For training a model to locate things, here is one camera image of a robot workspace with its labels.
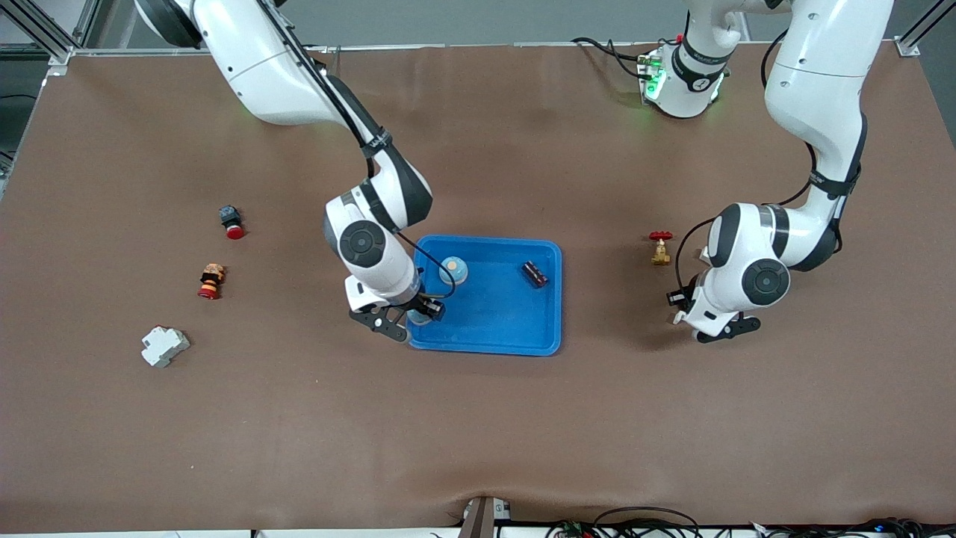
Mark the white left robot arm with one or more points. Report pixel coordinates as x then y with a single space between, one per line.
821 90

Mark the blue dome bell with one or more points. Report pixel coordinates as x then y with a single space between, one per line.
453 270
418 317

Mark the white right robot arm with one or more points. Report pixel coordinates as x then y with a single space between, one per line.
284 75

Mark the metal table edge bracket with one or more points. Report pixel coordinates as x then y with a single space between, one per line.
482 519

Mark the blue plastic tray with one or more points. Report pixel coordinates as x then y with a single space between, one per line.
493 314

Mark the red emergency stop yellow body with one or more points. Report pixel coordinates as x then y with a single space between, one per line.
210 282

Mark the white circuit breaker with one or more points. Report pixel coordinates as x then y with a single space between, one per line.
164 347

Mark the brown table mat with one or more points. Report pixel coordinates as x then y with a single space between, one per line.
478 418

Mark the aluminium frame profile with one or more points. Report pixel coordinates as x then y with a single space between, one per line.
907 46
60 48

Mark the red push button black body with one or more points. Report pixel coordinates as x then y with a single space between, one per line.
231 220

